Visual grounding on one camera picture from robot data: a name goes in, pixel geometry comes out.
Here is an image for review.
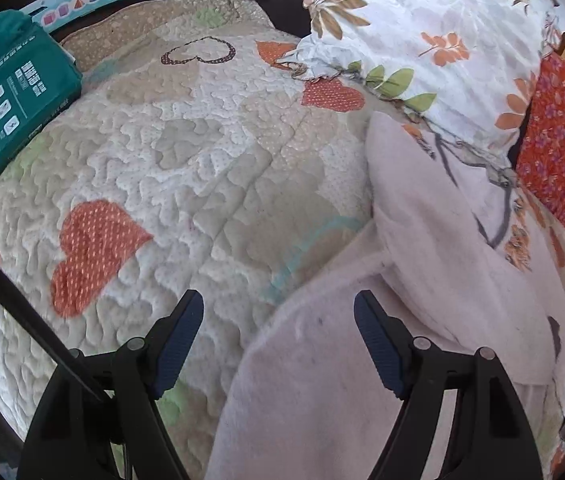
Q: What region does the leaf printed white pillow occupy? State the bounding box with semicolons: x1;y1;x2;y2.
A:
275;0;565;161

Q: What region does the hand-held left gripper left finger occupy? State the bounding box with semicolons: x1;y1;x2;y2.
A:
16;289;206;480

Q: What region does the heart patterned quilted blanket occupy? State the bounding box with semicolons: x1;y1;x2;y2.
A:
0;0;379;480

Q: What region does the green plastic package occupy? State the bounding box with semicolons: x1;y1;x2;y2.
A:
0;10;84;222

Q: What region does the red floral cloth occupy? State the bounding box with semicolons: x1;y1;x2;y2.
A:
515;52;565;441

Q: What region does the pale pink fleece garment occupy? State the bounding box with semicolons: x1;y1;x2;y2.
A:
205;110;565;480

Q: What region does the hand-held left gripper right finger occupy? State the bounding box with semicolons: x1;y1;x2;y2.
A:
353;290;544;480

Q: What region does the light blue shapes printed box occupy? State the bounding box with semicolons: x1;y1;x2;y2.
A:
26;0;142;34

